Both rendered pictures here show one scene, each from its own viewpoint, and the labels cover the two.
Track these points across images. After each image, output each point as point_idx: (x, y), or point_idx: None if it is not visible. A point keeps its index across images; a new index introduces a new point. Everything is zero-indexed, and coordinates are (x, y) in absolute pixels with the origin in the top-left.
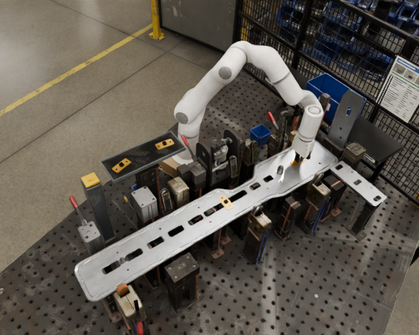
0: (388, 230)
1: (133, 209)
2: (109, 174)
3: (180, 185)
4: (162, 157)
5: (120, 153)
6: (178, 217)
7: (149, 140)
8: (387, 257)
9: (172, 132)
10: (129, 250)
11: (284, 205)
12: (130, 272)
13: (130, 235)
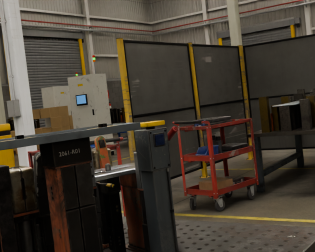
0: None
1: (96, 182)
2: (120, 123)
3: (11, 168)
4: (30, 135)
5: (107, 127)
6: None
7: (49, 135)
8: None
9: None
10: (100, 173)
11: None
12: (98, 169)
13: (99, 175)
